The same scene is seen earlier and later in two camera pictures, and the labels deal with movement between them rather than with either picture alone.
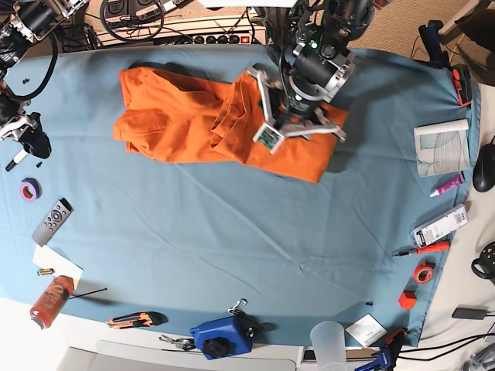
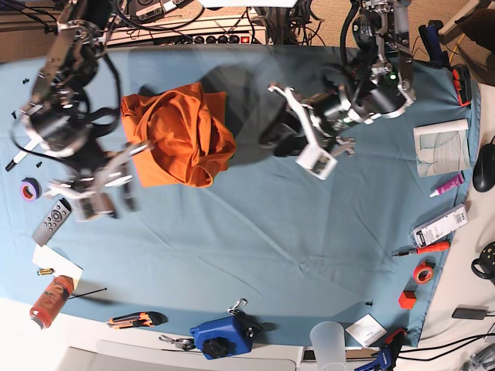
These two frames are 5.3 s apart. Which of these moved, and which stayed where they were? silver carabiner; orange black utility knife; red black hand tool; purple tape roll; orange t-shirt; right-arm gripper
Moved: orange t-shirt; right-arm gripper
Stayed: purple tape roll; silver carabiner; red black hand tool; orange black utility knife
